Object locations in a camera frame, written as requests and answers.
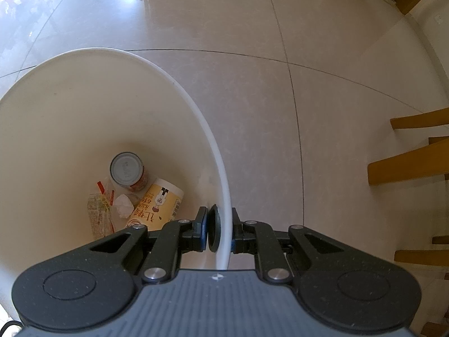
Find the clear wrapper with red strip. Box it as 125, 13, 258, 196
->
87, 179, 122, 239

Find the white tissue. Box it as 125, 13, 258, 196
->
113, 194, 136, 218

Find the wooden chair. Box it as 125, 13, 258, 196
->
368, 107, 449, 337

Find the white plastic trash bin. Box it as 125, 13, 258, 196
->
0, 47, 233, 327

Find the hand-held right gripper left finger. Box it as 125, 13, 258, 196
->
88, 206, 209, 284

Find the red drink can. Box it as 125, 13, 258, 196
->
109, 152, 148, 192

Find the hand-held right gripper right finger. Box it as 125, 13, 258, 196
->
232, 208, 349, 286

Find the yellow paper cup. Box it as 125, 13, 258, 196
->
126, 178, 185, 230

